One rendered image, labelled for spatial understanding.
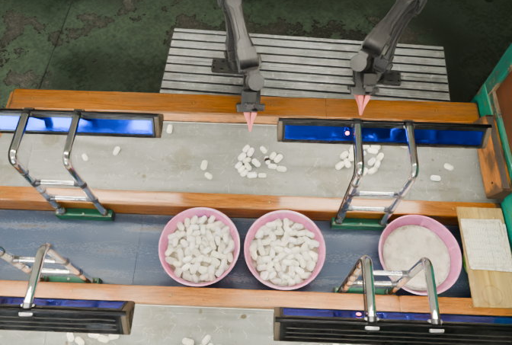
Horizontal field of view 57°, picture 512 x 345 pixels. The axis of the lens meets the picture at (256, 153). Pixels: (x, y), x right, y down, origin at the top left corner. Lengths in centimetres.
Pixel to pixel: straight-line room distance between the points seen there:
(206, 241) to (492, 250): 93
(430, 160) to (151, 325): 112
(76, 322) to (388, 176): 112
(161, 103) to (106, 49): 133
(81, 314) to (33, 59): 223
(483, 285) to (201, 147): 105
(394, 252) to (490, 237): 31
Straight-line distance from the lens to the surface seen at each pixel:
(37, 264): 132
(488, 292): 170
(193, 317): 158
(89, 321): 128
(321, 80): 205
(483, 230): 176
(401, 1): 179
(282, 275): 159
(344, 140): 144
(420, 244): 171
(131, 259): 173
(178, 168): 175
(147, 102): 189
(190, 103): 186
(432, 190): 180
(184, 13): 326
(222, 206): 164
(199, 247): 164
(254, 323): 156
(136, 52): 309
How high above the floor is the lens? 228
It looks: 61 degrees down
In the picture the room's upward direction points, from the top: straight up
